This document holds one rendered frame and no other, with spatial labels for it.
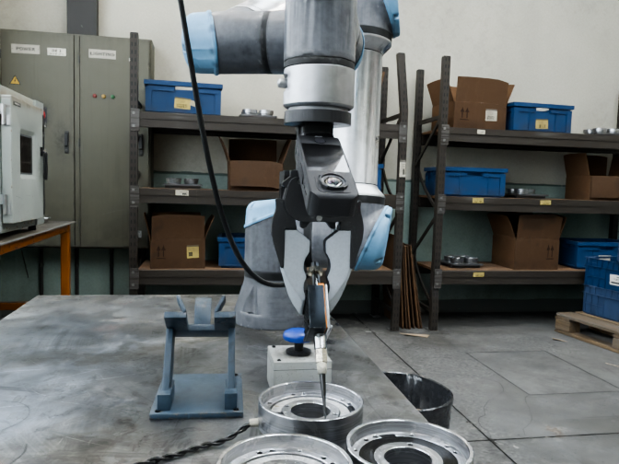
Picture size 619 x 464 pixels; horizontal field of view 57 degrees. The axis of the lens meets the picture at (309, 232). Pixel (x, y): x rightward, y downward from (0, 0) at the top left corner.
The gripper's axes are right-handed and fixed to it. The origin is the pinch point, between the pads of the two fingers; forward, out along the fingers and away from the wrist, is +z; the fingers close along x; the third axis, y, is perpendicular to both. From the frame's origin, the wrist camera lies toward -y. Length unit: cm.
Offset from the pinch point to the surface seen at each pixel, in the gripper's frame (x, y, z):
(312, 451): 1.7, -12.3, 10.1
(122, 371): 22.9, 18.0, 13.1
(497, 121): -188, 349, -62
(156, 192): 59, 328, -3
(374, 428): -4.4, -9.4, 9.6
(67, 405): 26.7, 6.6, 13.0
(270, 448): 5.3, -11.5, 10.1
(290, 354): 1.4, 9.5, 8.5
